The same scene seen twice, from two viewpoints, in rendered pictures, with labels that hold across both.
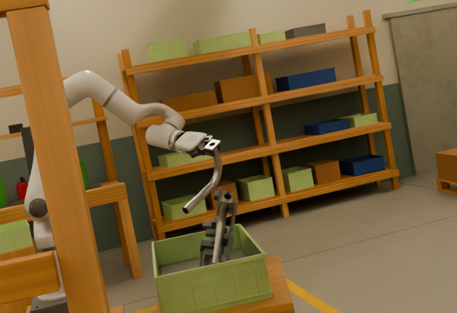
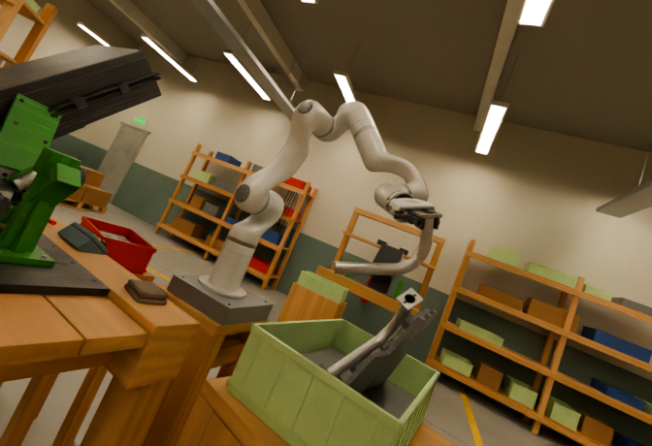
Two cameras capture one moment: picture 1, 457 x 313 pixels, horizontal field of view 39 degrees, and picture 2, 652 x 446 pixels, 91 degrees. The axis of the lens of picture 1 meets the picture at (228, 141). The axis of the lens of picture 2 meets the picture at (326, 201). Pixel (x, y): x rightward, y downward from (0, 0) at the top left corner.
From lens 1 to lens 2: 1.69 m
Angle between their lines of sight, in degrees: 39
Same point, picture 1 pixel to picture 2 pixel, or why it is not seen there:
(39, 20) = not seen: outside the picture
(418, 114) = not seen: outside the picture
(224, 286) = (313, 413)
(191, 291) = (274, 379)
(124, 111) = (367, 149)
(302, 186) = (564, 423)
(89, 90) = (348, 117)
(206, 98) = (514, 302)
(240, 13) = (576, 266)
